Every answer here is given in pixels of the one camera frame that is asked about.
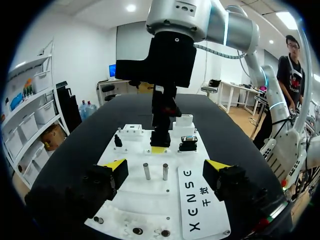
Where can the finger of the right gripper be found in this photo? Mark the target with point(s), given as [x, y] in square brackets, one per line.
[162, 117]

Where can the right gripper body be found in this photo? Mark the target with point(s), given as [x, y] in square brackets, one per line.
[165, 62]

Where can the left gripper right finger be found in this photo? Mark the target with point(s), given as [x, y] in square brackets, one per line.
[230, 180]

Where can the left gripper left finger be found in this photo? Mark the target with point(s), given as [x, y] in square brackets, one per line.
[105, 177]

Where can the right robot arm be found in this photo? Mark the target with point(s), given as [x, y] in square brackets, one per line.
[232, 27]

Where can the white board with sockets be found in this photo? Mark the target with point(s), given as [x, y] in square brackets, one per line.
[160, 190]

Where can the black multi-pin connector plug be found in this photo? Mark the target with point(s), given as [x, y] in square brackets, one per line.
[188, 143]

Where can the small black plug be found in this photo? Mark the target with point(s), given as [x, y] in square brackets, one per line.
[117, 141]

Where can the person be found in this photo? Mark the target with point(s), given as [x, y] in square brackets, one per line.
[291, 75]

